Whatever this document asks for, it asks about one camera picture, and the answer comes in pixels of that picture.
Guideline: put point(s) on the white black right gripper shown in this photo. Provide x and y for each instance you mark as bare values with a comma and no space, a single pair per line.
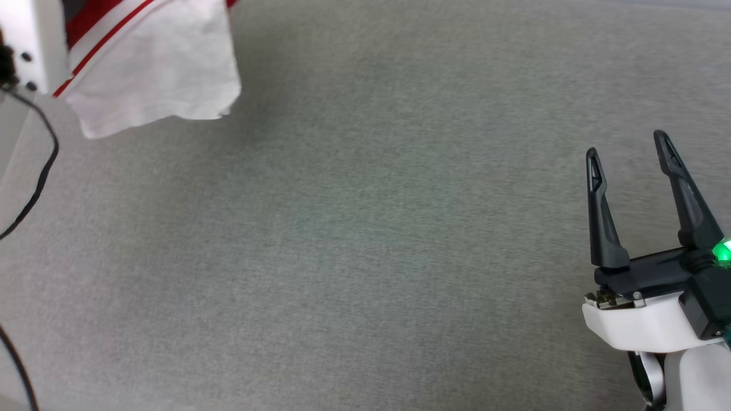
639,319

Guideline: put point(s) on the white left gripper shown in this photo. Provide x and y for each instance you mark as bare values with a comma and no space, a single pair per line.
43,34

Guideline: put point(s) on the red white basketball jersey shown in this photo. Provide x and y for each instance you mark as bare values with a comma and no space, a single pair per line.
154,63

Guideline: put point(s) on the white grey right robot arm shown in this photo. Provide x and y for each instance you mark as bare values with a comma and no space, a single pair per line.
697,382

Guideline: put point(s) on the grey fabric sofa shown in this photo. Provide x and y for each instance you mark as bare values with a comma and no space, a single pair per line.
365,228

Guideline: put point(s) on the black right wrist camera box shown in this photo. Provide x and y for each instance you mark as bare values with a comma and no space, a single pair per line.
711,297

